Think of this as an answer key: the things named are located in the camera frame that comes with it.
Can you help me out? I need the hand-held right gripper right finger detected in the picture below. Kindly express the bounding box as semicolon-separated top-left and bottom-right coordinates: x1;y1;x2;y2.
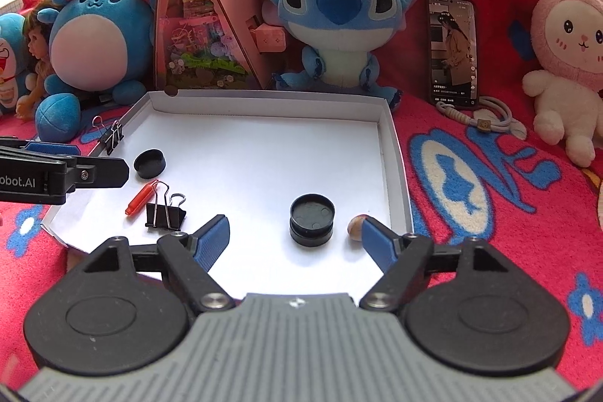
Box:
359;216;522;313

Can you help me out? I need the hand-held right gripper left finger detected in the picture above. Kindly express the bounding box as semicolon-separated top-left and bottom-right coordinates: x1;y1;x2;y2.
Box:
70;214;236;313

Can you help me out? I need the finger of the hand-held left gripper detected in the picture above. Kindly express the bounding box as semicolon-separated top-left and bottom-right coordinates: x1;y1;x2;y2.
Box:
66;156;130;192
21;139;80;157

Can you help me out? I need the brown walnut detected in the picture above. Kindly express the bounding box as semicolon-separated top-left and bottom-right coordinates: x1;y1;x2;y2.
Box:
347;214;369;239

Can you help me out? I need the red plastic tube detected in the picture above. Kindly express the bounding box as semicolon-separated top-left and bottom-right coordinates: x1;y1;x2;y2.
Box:
125;180;158;217

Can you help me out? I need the large black binder clip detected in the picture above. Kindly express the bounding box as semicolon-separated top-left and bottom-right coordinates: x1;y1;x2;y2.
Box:
145;182;186;229

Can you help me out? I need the black round tin grey inside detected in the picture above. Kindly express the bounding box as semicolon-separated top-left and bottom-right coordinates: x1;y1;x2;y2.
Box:
289;193;335;231

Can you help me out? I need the white cardboard box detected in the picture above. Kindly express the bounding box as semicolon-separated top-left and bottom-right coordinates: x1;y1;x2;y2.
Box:
40;90;415;297

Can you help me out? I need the small black binder clip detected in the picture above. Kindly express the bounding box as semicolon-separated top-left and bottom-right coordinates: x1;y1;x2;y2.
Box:
92;116;124;156

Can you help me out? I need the blue robot cat plush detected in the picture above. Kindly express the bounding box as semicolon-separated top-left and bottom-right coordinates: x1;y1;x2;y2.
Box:
0;13;36;115

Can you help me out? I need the brown-haired doll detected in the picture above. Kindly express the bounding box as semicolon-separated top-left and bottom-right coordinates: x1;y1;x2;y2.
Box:
14;6;60;120

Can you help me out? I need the round blue mouse plush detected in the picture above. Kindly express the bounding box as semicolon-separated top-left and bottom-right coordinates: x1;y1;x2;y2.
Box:
35;0;161;144

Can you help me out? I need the pink triangular miniature house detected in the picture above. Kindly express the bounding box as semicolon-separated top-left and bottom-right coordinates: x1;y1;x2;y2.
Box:
153;0;283;96

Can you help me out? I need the blue alien plush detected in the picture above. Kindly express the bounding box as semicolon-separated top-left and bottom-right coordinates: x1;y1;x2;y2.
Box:
254;0;427;111

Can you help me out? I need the black smartphone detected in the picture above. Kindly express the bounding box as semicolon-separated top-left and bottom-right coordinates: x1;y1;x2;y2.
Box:
427;0;479;108

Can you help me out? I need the small pink socket toy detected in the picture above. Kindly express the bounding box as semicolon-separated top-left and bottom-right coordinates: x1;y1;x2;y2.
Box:
254;25;286;54

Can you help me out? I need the pink hooded bunny plush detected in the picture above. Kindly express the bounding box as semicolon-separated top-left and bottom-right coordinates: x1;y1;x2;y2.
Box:
522;0;603;168

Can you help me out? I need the grey charging cable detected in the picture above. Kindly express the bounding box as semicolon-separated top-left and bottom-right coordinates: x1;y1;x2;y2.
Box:
436;96;528;141

